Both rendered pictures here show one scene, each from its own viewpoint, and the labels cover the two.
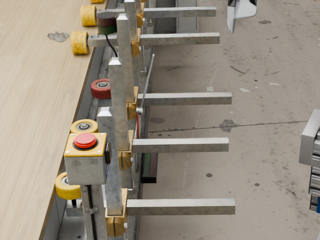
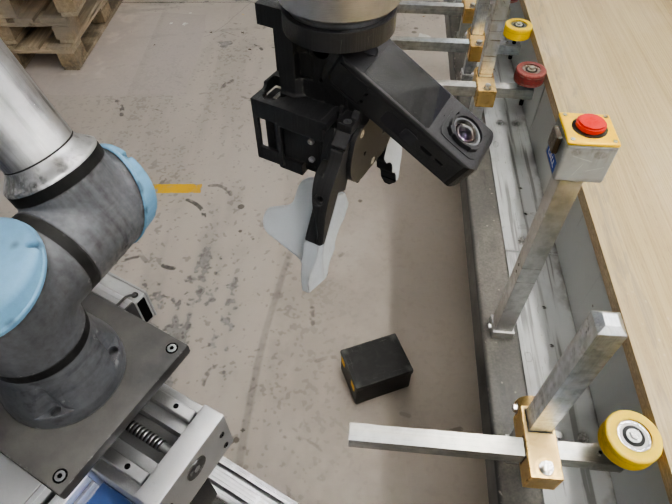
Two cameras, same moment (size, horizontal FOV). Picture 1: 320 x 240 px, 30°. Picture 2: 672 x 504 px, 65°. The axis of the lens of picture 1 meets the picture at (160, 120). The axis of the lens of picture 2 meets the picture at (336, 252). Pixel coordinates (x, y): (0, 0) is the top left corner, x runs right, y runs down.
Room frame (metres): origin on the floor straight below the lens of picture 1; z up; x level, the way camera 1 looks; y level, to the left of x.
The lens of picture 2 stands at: (1.51, -0.19, 1.66)
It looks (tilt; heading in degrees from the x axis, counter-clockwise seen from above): 50 degrees down; 182
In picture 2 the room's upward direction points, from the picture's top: straight up
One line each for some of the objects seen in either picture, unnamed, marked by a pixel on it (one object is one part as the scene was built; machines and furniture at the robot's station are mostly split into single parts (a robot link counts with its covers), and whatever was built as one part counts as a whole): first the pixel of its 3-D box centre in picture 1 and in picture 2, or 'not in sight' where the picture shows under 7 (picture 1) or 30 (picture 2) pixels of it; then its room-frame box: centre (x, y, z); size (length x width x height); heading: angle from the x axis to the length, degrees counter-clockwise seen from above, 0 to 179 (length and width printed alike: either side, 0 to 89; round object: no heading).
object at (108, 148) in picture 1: (108, 153); (555, 139); (0.90, 0.10, 1.20); 0.03 x 0.01 x 0.03; 177
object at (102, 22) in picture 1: (106, 18); not in sight; (1.66, 0.14, 1.15); 0.06 x 0.06 x 0.02
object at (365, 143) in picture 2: not in sight; (329, 88); (1.19, -0.21, 1.46); 0.09 x 0.08 x 0.12; 63
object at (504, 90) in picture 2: not in sight; (452, 88); (0.19, 0.09, 0.84); 0.43 x 0.03 x 0.04; 87
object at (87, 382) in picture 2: not in sight; (50, 353); (1.20, -0.55, 1.09); 0.15 x 0.15 x 0.10
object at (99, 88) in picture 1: (104, 98); not in sight; (1.70, 0.18, 0.85); 0.08 x 0.08 x 0.11
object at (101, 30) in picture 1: (107, 26); not in sight; (1.66, 0.14, 1.12); 0.06 x 0.06 x 0.02
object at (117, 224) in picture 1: (116, 212); (536, 440); (1.18, 0.12, 0.81); 0.13 x 0.06 x 0.05; 177
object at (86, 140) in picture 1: (85, 142); (590, 126); (0.90, 0.14, 1.22); 0.04 x 0.04 x 0.02
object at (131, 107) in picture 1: (129, 102); not in sight; (1.68, 0.10, 0.85); 0.13 x 0.06 x 0.05; 177
